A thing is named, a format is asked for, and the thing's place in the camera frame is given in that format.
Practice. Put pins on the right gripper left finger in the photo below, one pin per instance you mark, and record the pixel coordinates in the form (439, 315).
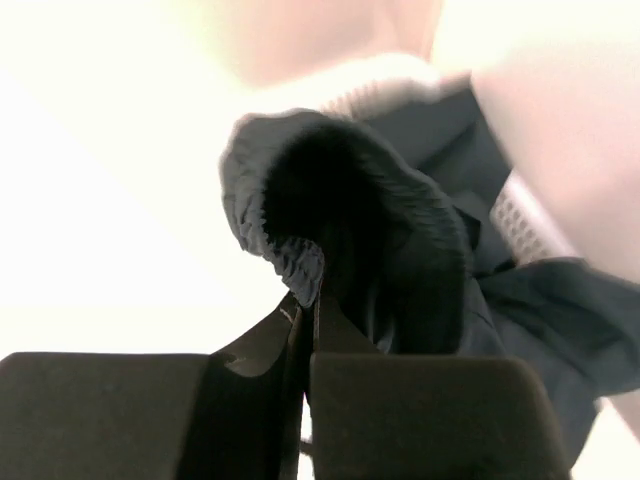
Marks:
(233, 414)

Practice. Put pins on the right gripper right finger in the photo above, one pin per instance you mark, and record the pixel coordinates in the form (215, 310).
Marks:
(377, 416)

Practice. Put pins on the dark navy shorts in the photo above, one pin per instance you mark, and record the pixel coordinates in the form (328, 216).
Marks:
(338, 211)

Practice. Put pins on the white perforated plastic basket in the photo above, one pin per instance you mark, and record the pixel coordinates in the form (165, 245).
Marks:
(437, 125)

